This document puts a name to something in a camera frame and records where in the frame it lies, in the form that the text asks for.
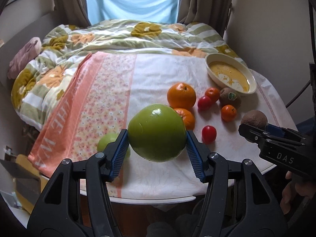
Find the brown kiwi without visible sticker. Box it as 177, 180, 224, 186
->
241, 110, 268, 130

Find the small mandarin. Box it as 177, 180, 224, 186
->
205, 87, 220, 103
221, 105, 237, 122

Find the red tomato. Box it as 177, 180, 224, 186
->
197, 96, 213, 111
201, 125, 217, 144

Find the brown kiwi with green sticker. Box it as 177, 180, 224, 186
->
219, 87, 242, 109

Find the small green apple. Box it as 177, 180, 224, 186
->
97, 133, 118, 152

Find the large orange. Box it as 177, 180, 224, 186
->
174, 108, 196, 131
167, 82, 197, 110

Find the large green apple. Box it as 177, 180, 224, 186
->
127, 104, 186, 163

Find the person's right hand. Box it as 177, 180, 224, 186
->
280, 180, 315, 214

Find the cream yellow ceramic bowl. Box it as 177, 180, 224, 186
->
205, 53, 257, 95

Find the white pink floral tablecloth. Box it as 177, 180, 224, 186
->
28, 52, 295, 200

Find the green striped floral duvet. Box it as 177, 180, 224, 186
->
11, 20, 237, 130

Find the right brown curtain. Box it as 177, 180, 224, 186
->
177, 0, 232, 36

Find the brown curtain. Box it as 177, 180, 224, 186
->
54, 0, 91, 28
177, 0, 232, 36

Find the pink pillow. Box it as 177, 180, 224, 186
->
7, 37, 42, 79

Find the grey headboard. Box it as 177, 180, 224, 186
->
0, 11, 62, 91

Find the light blue window cloth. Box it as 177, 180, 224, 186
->
86, 0, 179, 25

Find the left brown curtain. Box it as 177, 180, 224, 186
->
54, 0, 91, 28

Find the black cable on wall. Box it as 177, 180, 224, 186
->
285, 0, 316, 109

